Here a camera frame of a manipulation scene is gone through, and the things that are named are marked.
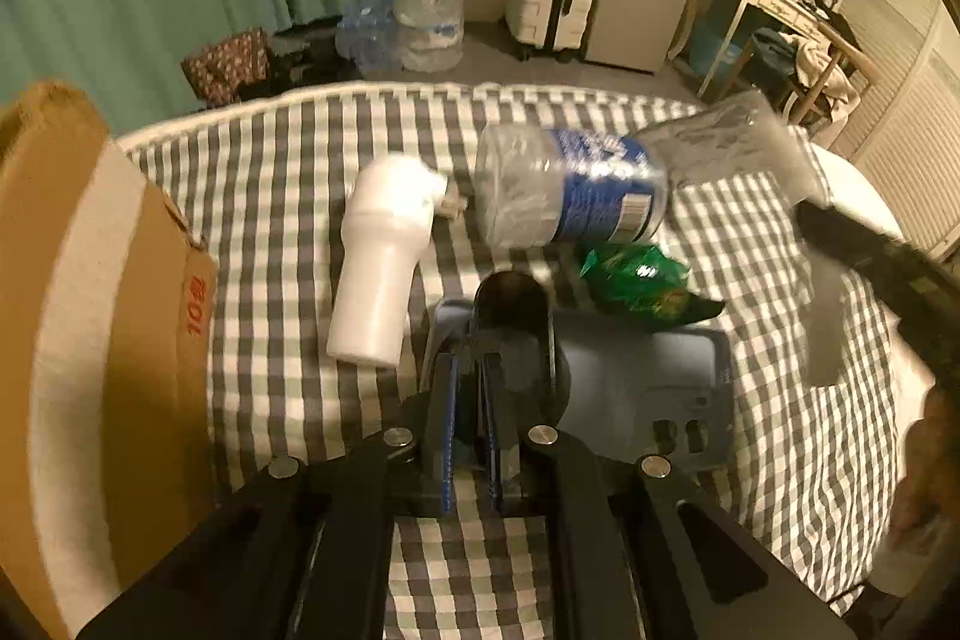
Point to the transparent plastic bag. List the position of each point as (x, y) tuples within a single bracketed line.
[(720, 138)]

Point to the wooden chair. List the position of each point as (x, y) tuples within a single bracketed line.
[(847, 63)]

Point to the white duvet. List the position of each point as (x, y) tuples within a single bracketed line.
[(855, 183)]

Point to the cream garment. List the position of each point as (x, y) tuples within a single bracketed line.
[(817, 66)]

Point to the patterned brown bag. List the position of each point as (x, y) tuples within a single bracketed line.
[(225, 66)]

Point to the blue storage bin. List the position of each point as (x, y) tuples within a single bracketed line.
[(716, 44)]

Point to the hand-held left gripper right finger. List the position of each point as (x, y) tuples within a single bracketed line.
[(491, 430)]

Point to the blue-grey phone case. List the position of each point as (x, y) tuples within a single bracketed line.
[(637, 370)]

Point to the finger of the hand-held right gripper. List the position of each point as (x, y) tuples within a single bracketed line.
[(847, 235)]

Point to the white plastic bottle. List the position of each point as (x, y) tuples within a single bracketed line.
[(375, 280)]

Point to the blue label plastic bottle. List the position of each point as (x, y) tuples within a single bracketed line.
[(592, 183)]

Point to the blue water bottle pack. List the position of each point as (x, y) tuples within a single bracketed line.
[(367, 33)]

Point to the large clear water jug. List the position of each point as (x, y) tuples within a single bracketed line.
[(429, 18)]

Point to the cardboard box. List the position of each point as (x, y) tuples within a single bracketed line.
[(30, 235)]

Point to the black cup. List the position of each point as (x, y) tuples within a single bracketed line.
[(517, 310)]

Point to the black garment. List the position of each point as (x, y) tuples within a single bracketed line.
[(840, 21)]

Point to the green snack packet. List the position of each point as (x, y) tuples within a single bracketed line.
[(637, 280)]

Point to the person's right hand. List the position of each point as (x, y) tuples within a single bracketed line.
[(930, 452)]

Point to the pile of black shoes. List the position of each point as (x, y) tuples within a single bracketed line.
[(307, 55)]

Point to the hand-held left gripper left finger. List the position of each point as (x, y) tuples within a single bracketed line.
[(450, 400)]

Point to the white louvered wardrobe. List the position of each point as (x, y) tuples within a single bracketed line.
[(907, 123)]

